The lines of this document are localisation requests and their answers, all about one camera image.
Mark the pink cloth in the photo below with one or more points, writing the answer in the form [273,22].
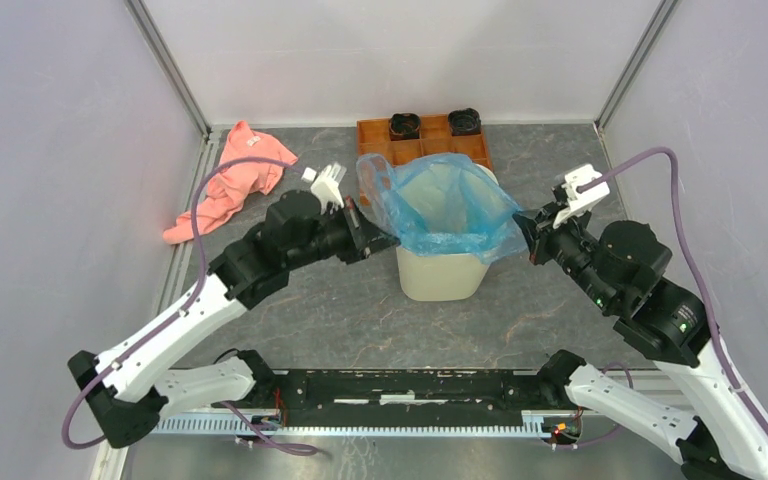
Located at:
[253,162]

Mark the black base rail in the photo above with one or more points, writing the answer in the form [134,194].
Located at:
[404,398]

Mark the wooden compartment tray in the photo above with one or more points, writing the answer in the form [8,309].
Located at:
[434,136]

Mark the black rolled sock right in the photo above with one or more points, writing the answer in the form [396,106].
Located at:
[464,122]

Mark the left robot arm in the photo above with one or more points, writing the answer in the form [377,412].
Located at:
[133,386]

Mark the beige plastic trash bin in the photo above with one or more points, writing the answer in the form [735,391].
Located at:
[440,278]

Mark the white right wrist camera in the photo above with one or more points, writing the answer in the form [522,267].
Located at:
[577,192]

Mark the black rolled sock left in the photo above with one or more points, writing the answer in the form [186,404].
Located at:
[404,126]

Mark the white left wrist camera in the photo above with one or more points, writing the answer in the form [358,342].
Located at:
[325,185]

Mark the blue plastic trash bag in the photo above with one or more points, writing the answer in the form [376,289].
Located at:
[442,204]

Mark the black rolled sock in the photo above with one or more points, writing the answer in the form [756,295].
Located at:
[404,126]
[464,122]

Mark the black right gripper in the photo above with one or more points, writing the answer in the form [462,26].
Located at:
[539,231]

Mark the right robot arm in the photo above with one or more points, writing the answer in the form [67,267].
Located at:
[622,273]

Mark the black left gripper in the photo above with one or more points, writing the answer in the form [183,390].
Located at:
[377,238]

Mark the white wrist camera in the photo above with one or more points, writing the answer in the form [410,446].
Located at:
[577,192]
[325,185]

